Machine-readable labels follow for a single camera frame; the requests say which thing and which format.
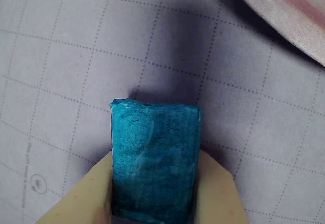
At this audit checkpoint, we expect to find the brown grid paper sheet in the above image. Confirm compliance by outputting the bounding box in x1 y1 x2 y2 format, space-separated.
0 0 325 224

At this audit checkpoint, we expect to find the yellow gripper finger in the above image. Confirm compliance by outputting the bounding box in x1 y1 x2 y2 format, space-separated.
38 150 114 224
194 149 250 224

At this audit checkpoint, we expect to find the round wooden bowl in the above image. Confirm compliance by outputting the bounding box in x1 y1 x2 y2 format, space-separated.
225 0 325 68

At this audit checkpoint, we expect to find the blue foam block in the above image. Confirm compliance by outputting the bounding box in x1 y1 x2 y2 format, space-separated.
109 98 204 224

